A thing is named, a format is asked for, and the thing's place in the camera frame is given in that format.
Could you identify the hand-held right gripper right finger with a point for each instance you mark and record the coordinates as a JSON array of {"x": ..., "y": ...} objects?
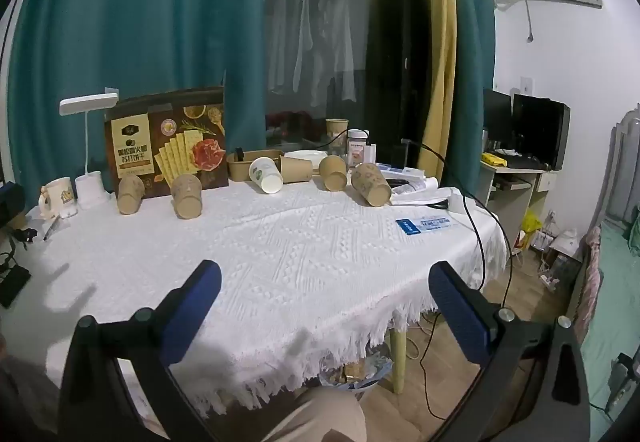
[{"x": 457, "y": 307}]

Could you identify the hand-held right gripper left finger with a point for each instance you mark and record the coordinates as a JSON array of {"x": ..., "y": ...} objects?
[{"x": 192, "y": 302}]

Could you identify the white paper cup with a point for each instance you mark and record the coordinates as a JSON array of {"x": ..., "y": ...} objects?
[{"x": 266, "y": 175}]

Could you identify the brown printed paper cup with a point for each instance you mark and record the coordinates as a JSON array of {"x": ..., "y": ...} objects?
[{"x": 370, "y": 184}]

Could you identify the tall beige paper cup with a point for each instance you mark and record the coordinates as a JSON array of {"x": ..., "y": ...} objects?
[{"x": 337, "y": 134}]

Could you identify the wooden table leg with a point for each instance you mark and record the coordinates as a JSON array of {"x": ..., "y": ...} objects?
[{"x": 398, "y": 362}]

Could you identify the blue and white card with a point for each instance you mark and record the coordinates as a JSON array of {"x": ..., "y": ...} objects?
[{"x": 425, "y": 225}]

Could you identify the white power adapter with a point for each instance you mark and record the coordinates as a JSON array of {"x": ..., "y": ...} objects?
[{"x": 459, "y": 201}]

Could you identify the yellow bag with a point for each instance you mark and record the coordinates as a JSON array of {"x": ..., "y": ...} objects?
[{"x": 531, "y": 224}]

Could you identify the white textured tablecloth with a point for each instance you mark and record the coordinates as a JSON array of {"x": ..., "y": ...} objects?
[{"x": 300, "y": 262}]

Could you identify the waste bin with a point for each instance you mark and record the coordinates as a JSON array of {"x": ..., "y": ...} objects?
[{"x": 357, "y": 372}]

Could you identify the white papers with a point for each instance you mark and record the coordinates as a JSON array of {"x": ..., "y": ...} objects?
[{"x": 417, "y": 192}]

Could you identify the white computer desk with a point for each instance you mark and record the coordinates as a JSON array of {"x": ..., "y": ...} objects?
[{"x": 510, "y": 192}]

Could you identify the blue and white box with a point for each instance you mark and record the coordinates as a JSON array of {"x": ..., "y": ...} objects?
[{"x": 400, "y": 171}]

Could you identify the brown paper bowl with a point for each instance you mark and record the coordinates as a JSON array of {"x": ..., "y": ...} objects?
[{"x": 252, "y": 166}]

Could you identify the yellow packet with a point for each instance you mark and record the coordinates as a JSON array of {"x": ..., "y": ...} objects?
[{"x": 494, "y": 159}]

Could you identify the green bed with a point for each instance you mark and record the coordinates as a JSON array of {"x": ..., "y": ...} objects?
[{"x": 612, "y": 302}]

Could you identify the brown cracker box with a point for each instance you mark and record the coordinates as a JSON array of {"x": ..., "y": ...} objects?
[{"x": 165, "y": 146}]

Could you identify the white desk lamp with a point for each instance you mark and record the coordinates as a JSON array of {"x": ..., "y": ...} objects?
[{"x": 90, "y": 182}]

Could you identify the pen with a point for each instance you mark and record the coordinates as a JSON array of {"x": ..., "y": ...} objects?
[{"x": 51, "y": 229}]

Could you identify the white printed mug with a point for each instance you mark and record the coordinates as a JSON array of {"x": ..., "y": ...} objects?
[{"x": 62, "y": 197}]

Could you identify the person's leg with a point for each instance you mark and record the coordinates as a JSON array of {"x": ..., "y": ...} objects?
[{"x": 325, "y": 417}]

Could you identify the jar with white lid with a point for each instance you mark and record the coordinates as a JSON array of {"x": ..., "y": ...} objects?
[{"x": 357, "y": 146}]

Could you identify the black monitor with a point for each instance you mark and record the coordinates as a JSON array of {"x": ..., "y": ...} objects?
[
  {"x": 540, "y": 129},
  {"x": 497, "y": 119}
]

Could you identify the black device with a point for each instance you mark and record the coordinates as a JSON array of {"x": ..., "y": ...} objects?
[{"x": 10, "y": 204}]

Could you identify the grey headboard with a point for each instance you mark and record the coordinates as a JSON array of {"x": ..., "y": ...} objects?
[{"x": 625, "y": 161}]

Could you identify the teal curtain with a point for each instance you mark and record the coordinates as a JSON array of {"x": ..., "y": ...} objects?
[
  {"x": 470, "y": 46},
  {"x": 140, "y": 21}
]

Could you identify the yellow curtain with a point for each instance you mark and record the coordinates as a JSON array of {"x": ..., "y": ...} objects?
[{"x": 440, "y": 46}]

